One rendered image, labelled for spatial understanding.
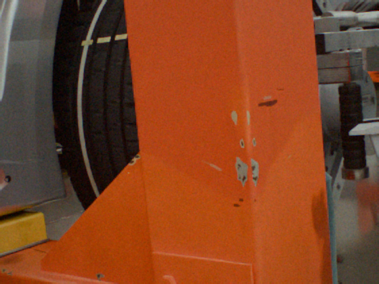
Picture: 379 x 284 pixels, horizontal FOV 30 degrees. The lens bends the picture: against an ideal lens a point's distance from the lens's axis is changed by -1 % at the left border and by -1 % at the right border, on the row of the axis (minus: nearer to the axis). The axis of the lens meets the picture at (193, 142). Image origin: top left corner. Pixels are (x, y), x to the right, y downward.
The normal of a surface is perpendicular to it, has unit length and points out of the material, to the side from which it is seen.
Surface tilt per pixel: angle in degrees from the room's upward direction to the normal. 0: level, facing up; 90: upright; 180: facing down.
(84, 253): 90
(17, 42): 90
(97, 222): 90
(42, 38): 90
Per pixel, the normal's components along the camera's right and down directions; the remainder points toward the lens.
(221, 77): -0.62, 0.15
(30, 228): 0.78, 0.00
